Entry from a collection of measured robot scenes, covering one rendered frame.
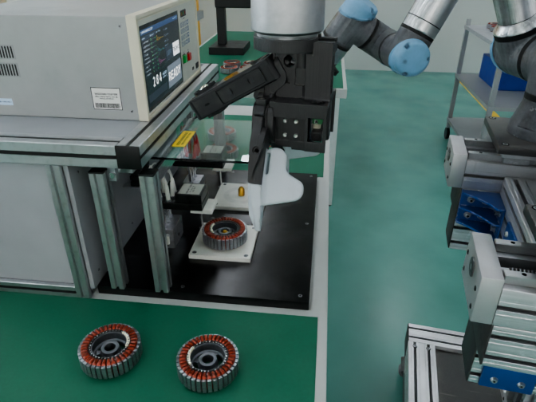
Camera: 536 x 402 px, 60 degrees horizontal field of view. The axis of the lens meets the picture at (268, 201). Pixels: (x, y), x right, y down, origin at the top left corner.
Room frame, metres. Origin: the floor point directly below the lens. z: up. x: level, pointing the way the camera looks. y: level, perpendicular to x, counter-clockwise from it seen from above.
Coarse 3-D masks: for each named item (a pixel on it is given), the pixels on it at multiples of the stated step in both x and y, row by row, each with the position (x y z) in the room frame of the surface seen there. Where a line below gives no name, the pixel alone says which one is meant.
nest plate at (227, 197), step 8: (224, 184) 1.30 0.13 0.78; (232, 184) 1.30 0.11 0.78; (240, 184) 1.30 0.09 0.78; (224, 192) 1.24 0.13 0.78; (232, 192) 1.24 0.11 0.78; (224, 200) 1.19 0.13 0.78; (232, 200) 1.19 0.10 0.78; (240, 200) 1.19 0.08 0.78; (216, 208) 1.16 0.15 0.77; (224, 208) 1.16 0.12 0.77; (232, 208) 1.16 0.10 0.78; (240, 208) 1.15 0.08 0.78; (248, 208) 1.15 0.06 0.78
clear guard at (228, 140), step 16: (176, 128) 1.02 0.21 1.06; (192, 128) 1.02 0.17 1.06; (208, 128) 1.02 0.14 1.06; (224, 128) 1.02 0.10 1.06; (240, 128) 1.02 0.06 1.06; (192, 144) 0.92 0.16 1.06; (208, 144) 0.92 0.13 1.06; (224, 144) 0.92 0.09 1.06; (240, 144) 0.92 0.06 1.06; (192, 160) 0.85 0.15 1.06; (208, 160) 0.84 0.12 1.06; (224, 160) 0.84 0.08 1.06; (240, 160) 0.84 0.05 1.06
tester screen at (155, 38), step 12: (156, 24) 1.03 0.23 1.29; (168, 24) 1.11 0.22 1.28; (144, 36) 0.96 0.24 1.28; (156, 36) 1.03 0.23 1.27; (168, 36) 1.10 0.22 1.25; (144, 48) 0.95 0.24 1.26; (156, 48) 1.02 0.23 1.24; (144, 60) 0.94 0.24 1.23; (156, 60) 1.01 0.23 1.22; (168, 60) 1.09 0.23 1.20; (180, 60) 1.18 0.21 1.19; (156, 72) 1.00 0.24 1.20; (168, 84) 1.07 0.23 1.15
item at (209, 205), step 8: (184, 184) 1.02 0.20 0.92; (192, 184) 1.02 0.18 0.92; (200, 184) 1.02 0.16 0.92; (176, 192) 0.98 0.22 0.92; (184, 192) 0.98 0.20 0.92; (192, 192) 0.98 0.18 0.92; (200, 192) 0.98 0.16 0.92; (208, 192) 1.03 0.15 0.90; (176, 200) 0.97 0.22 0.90; (184, 200) 0.97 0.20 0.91; (192, 200) 0.97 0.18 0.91; (200, 200) 0.96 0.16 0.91; (208, 200) 1.01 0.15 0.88; (216, 200) 1.01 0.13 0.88; (168, 208) 0.97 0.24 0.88; (176, 208) 0.97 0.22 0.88; (184, 208) 0.97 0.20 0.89; (192, 208) 0.96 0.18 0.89; (200, 208) 0.96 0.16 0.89; (208, 208) 0.97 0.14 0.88; (168, 216) 1.00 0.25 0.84
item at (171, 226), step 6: (174, 216) 1.03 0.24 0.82; (180, 216) 1.03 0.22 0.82; (168, 222) 1.00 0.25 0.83; (174, 222) 1.00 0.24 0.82; (180, 222) 1.03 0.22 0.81; (168, 228) 0.97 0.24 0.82; (174, 228) 0.98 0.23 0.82; (180, 228) 1.02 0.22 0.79; (174, 234) 0.97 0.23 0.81; (180, 234) 1.02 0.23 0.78; (174, 240) 0.97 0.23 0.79; (168, 246) 0.97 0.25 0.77; (174, 246) 0.97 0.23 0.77
